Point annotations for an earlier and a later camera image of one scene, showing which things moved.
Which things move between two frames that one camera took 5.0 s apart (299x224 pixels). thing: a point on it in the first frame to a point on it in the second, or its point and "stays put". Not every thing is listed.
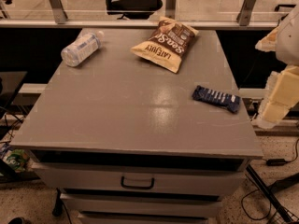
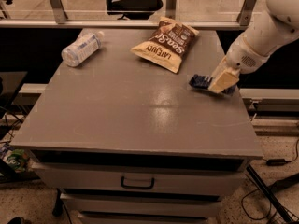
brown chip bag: x=168 y=44 stays put
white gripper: x=290 y=46 to x=243 y=57
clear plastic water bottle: x=75 y=51 stays put
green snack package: x=17 y=159 stays put
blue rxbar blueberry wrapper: x=218 y=98 to x=204 y=82
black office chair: x=131 y=2 stays put
